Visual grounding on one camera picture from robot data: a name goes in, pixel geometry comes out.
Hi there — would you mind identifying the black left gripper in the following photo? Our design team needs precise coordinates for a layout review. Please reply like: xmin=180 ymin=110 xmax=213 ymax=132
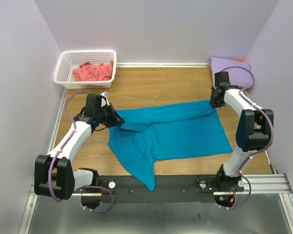
xmin=97 ymin=102 xmax=125 ymax=128

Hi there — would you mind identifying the blue t shirt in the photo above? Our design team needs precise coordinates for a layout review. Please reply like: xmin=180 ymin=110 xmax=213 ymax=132
xmin=108 ymin=100 xmax=232 ymax=192

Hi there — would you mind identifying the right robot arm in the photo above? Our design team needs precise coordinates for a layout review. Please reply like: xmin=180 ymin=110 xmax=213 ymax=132
xmin=209 ymin=71 xmax=274 ymax=191

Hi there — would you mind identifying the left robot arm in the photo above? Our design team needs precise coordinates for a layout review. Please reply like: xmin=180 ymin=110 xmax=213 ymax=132
xmin=34 ymin=91 xmax=125 ymax=202

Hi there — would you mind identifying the folded purple t shirt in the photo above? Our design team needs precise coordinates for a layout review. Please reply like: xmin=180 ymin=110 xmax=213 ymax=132
xmin=209 ymin=57 xmax=252 ymax=88

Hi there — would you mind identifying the red t shirt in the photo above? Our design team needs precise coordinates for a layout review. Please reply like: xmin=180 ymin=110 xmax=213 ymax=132
xmin=72 ymin=60 xmax=114 ymax=81

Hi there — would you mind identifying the white plastic laundry basket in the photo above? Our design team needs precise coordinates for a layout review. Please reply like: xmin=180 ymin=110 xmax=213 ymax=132
xmin=54 ymin=49 xmax=117 ymax=89

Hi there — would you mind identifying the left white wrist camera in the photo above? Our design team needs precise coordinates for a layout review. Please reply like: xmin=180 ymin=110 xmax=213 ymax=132
xmin=101 ymin=91 xmax=109 ymax=98

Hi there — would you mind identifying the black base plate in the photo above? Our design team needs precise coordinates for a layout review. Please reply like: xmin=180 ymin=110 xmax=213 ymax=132
xmin=70 ymin=175 xmax=245 ymax=210

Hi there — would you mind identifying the aluminium front rail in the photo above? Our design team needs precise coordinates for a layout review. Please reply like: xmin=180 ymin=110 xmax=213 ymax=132
xmin=29 ymin=174 xmax=293 ymax=196

